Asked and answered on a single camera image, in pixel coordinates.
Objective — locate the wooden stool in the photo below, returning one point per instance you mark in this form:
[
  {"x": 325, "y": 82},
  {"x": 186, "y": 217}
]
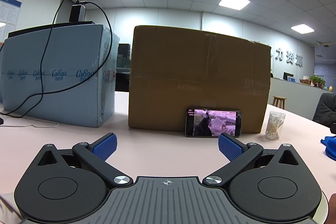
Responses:
[{"x": 279, "y": 102}]

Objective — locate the computer monitor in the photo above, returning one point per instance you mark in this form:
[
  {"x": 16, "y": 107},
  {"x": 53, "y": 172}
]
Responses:
[{"x": 288, "y": 76}]

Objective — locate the grey reception desk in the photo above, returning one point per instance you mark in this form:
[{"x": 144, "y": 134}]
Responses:
[{"x": 296, "y": 96}]

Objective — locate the clear cotton swab jar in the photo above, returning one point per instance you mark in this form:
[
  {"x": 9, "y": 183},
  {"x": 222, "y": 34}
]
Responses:
[{"x": 274, "y": 127}]

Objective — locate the black power adapter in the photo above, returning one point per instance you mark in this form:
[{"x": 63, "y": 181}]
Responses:
[{"x": 77, "y": 12}]

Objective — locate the ceiling light panel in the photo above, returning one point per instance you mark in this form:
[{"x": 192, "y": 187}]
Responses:
[
  {"x": 234, "y": 1},
  {"x": 302, "y": 29}
]

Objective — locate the black smartphone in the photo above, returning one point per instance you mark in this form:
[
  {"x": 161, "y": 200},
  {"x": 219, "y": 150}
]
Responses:
[{"x": 214, "y": 123}]

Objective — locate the brown cardboard box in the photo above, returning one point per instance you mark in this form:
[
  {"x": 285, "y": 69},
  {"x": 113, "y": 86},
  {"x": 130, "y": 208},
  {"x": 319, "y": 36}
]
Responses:
[{"x": 197, "y": 74}]

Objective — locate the black leather sofa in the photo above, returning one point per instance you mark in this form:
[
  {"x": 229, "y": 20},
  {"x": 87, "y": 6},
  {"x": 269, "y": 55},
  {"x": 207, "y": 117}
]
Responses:
[{"x": 325, "y": 109}]

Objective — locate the blue cloth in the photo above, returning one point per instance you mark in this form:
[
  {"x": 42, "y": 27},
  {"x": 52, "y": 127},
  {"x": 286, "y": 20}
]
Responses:
[{"x": 330, "y": 148}]

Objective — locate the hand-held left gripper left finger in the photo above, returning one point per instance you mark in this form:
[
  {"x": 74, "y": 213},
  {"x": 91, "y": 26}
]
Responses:
[{"x": 106, "y": 145}]

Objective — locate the wall poster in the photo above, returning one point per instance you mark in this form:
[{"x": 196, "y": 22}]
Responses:
[{"x": 9, "y": 18}]

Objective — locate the light blue wrapped carton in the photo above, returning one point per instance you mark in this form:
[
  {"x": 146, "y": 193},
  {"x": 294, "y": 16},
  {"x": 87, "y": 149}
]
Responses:
[{"x": 55, "y": 77}]

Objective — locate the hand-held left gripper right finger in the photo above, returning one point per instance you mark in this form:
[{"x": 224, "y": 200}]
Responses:
[{"x": 230, "y": 146}]

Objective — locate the potted green plant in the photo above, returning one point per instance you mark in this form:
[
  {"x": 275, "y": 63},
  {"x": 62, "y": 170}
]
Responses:
[{"x": 317, "y": 80}]

